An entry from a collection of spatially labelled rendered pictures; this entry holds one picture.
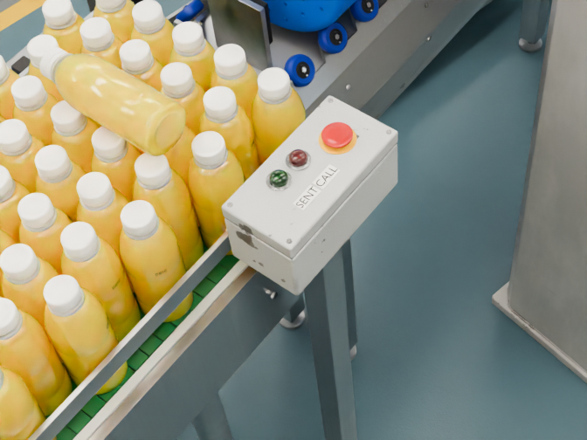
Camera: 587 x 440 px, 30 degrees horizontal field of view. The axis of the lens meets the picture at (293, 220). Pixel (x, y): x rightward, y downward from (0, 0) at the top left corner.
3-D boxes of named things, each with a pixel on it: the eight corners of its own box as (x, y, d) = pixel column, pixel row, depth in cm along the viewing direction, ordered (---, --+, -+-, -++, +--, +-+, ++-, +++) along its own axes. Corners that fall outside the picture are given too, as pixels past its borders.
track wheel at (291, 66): (305, 46, 150) (297, 48, 151) (285, 66, 148) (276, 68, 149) (322, 72, 151) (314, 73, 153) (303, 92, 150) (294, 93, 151)
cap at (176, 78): (163, 97, 135) (160, 87, 133) (161, 73, 137) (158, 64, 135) (194, 92, 135) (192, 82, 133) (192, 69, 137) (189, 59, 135)
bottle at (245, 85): (272, 131, 153) (259, 43, 138) (270, 170, 149) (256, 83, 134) (224, 132, 153) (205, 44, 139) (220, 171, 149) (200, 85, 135)
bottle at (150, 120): (154, 109, 120) (44, 44, 128) (141, 163, 124) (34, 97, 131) (194, 99, 126) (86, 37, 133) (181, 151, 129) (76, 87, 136)
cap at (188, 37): (188, 26, 141) (186, 16, 140) (210, 39, 140) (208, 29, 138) (168, 44, 140) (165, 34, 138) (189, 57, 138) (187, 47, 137)
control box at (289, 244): (398, 182, 134) (398, 128, 125) (297, 298, 125) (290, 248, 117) (333, 146, 138) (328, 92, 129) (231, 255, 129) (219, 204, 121)
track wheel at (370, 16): (369, -18, 156) (361, -16, 157) (351, 1, 154) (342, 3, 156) (386, 8, 157) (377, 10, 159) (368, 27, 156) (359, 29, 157)
